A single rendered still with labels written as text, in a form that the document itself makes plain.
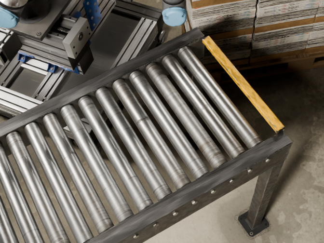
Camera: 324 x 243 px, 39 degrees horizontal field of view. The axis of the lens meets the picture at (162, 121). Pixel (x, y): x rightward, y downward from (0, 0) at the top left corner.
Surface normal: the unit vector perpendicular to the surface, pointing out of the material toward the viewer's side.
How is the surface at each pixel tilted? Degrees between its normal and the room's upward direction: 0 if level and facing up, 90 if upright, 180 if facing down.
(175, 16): 90
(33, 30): 0
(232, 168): 0
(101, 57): 0
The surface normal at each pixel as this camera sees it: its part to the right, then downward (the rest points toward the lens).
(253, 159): -0.07, -0.50
